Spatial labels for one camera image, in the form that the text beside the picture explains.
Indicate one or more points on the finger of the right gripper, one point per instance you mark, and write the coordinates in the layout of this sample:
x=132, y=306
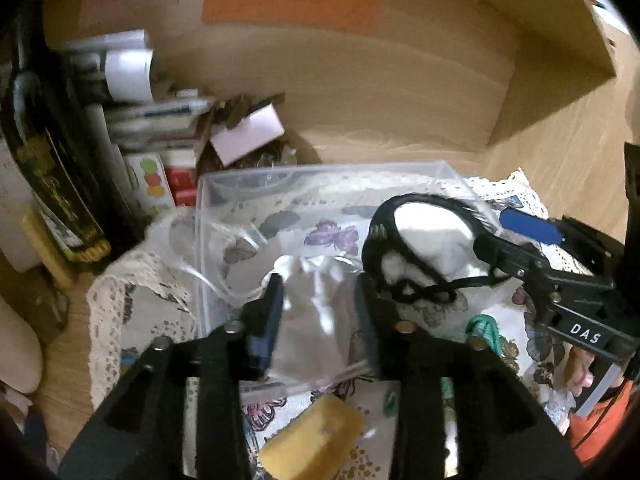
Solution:
x=539, y=229
x=517, y=261

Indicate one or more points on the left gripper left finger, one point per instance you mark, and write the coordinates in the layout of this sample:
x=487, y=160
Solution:
x=261, y=319

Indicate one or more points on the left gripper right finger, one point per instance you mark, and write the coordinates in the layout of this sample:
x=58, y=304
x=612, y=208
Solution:
x=377, y=319

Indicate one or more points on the green knitted glove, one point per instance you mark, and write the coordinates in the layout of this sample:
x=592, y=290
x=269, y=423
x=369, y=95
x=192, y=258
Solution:
x=428, y=371

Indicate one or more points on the black and white sleep mask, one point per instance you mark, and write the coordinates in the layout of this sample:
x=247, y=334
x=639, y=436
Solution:
x=420, y=247

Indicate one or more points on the yellow sponge block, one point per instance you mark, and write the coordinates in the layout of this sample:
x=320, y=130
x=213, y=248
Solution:
x=316, y=443

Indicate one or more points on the orange sleeve forearm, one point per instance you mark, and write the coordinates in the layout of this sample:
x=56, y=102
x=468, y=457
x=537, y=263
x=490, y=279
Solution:
x=589, y=435

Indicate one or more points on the right hand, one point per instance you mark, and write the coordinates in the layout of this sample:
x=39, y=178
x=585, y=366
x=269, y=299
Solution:
x=583, y=374

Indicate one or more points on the butterfly print lace tablecloth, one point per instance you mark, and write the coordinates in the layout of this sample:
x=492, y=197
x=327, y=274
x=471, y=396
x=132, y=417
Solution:
x=144, y=334

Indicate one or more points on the clear plastic storage box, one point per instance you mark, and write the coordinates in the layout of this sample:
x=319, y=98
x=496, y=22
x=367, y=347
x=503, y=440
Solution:
x=251, y=223

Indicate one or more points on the white pink cardboard box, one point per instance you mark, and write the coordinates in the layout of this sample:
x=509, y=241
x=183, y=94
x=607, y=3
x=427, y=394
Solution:
x=254, y=131

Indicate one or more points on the yellow wooden stick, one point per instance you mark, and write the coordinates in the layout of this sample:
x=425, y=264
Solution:
x=45, y=247

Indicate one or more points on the stack of papers and boxes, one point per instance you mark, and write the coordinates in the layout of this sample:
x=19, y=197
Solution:
x=139, y=118

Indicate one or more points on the dark glass bottle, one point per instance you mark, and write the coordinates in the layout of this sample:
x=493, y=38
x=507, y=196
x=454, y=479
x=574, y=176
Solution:
x=48, y=136

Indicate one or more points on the orange paper sheet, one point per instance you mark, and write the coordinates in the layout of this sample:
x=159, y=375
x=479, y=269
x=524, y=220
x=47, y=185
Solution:
x=354, y=16

